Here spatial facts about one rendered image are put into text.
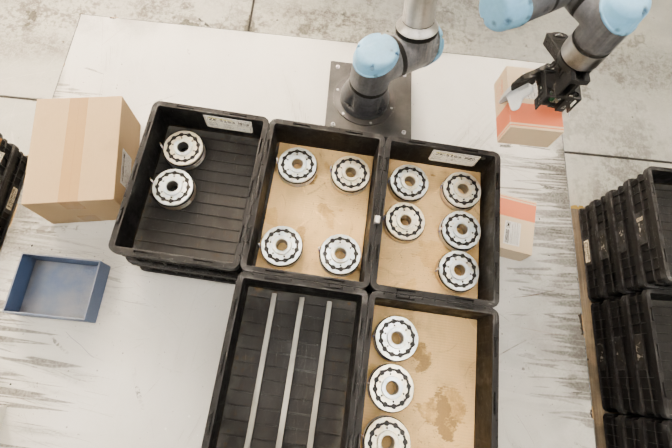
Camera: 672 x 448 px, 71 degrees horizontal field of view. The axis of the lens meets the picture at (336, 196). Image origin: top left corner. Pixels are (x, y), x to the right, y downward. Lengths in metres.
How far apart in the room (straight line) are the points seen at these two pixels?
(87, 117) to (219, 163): 0.37
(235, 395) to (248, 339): 0.12
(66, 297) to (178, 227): 0.36
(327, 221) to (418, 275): 0.27
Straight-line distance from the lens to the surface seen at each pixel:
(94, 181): 1.34
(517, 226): 1.42
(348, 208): 1.25
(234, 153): 1.32
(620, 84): 2.94
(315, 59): 1.63
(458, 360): 1.23
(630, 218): 1.98
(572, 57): 0.99
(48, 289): 1.48
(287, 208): 1.24
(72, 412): 1.42
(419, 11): 1.32
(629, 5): 0.91
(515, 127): 1.11
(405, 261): 1.23
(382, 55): 1.31
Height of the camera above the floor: 2.00
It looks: 69 degrees down
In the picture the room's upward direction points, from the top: 11 degrees clockwise
